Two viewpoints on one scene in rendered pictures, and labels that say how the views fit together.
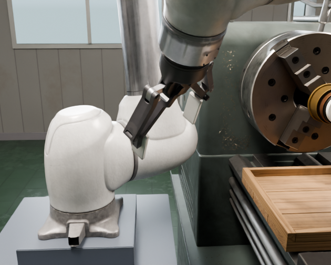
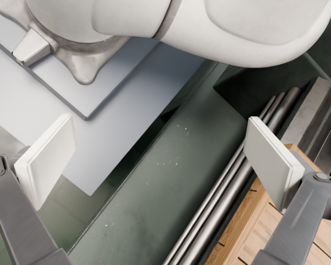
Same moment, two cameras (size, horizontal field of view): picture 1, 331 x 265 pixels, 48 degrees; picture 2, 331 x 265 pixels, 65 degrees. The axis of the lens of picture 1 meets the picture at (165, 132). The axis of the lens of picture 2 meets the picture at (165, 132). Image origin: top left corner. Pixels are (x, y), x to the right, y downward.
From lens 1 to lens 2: 62 cm
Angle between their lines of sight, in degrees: 55
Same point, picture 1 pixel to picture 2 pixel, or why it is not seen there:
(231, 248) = (234, 116)
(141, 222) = (152, 60)
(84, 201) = (51, 24)
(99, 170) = (81, 9)
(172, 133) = (257, 38)
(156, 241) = (138, 104)
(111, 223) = (90, 64)
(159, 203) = not seen: hidden behind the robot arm
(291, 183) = not seen: hidden behind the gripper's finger
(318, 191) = (314, 247)
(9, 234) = not seen: outside the picture
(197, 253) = (205, 94)
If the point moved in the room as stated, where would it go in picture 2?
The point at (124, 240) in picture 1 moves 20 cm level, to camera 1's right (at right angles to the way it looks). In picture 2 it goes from (87, 97) to (171, 178)
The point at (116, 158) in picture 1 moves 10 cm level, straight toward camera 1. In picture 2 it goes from (123, 12) to (65, 80)
